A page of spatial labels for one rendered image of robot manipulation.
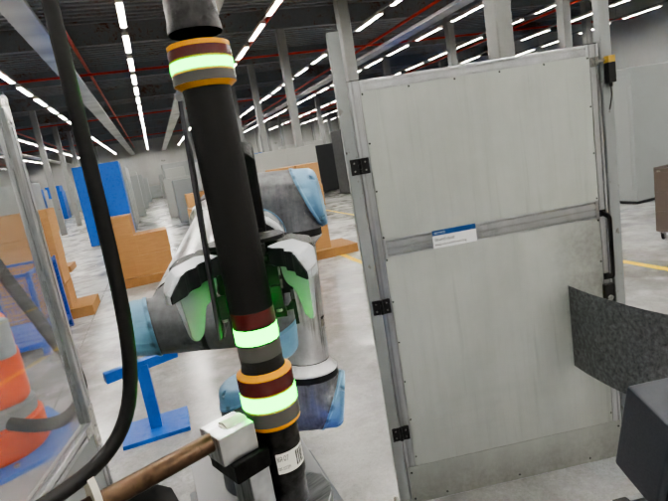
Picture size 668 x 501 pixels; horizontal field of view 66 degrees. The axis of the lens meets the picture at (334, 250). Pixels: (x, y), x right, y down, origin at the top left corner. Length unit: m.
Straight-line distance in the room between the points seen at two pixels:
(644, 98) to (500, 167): 7.90
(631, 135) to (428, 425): 8.06
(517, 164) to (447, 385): 1.05
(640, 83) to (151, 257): 8.72
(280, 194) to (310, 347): 0.31
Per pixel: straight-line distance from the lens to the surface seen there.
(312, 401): 1.06
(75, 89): 0.35
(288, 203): 0.96
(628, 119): 10.05
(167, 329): 0.67
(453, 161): 2.31
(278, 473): 0.43
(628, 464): 1.14
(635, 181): 10.09
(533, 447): 2.85
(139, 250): 9.56
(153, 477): 0.39
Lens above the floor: 1.74
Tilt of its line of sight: 11 degrees down
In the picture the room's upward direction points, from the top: 10 degrees counter-clockwise
